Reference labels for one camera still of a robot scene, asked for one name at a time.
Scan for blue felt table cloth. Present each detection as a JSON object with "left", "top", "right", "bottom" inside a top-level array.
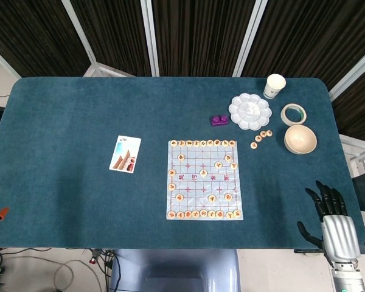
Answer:
[{"left": 0, "top": 76, "right": 365, "bottom": 251}]

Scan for black floor cable bundle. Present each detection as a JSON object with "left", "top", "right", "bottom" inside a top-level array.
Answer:
[{"left": 91, "top": 248, "right": 121, "bottom": 292}]

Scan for purple toy brick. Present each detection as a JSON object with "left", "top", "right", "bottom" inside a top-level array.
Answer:
[{"left": 210, "top": 114, "right": 229, "bottom": 127}]

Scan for blue-grey robot torso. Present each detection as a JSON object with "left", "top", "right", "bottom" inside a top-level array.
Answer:
[{"left": 109, "top": 248, "right": 242, "bottom": 292}]

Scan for beige bowl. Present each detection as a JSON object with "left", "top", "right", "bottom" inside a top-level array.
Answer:
[{"left": 283, "top": 124, "right": 318, "bottom": 156}]

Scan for beige masking tape roll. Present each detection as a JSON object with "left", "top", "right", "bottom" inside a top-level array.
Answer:
[{"left": 280, "top": 103, "right": 308, "bottom": 125}]

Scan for white paper xiangqi board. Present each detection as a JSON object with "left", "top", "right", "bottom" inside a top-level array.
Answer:
[{"left": 165, "top": 139, "right": 244, "bottom": 221}]

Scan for white flower-shaped paint palette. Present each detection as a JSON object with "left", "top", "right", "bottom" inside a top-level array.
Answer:
[{"left": 228, "top": 93, "right": 273, "bottom": 131}]

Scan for white paper cup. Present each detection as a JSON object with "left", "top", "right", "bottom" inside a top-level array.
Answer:
[{"left": 263, "top": 74, "right": 287, "bottom": 100}]

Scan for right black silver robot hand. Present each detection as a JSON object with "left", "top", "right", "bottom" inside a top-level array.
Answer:
[{"left": 297, "top": 180, "right": 362, "bottom": 265}]

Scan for beige floor cable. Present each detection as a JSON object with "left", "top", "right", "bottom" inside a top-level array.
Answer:
[{"left": 5, "top": 255, "right": 77, "bottom": 292}]

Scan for postcard with building photo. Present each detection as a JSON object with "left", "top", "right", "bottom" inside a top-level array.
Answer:
[{"left": 108, "top": 134, "right": 142, "bottom": 174}]

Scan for dark white-framed divider panel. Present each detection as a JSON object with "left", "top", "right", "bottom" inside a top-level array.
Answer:
[
  {"left": 328, "top": 42, "right": 365, "bottom": 177},
  {"left": 141, "top": 0, "right": 268, "bottom": 77},
  {"left": 62, "top": 0, "right": 159, "bottom": 77},
  {"left": 0, "top": 0, "right": 92, "bottom": 78},
  {"left": 234, "top": 0, "right": 365, "bottom": 92}
]

